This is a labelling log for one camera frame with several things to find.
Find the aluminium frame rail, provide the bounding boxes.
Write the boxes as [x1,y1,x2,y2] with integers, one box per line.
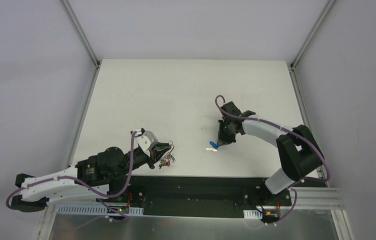
[290,187,344,210]

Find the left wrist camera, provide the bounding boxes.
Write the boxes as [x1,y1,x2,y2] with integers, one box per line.
[131,128,158,156]

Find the red key tag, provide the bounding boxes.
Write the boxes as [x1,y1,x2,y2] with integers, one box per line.
[159,153,175,169]

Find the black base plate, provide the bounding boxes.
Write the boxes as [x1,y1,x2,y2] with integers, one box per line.
[81,173,328,220]

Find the blue tag key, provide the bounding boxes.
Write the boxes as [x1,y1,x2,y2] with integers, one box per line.
[206,141,219,152]

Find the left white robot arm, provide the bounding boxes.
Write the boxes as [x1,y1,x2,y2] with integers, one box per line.
[6,142,174,213]

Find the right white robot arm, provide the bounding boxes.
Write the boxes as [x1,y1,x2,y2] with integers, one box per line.
[213,101,324,205]

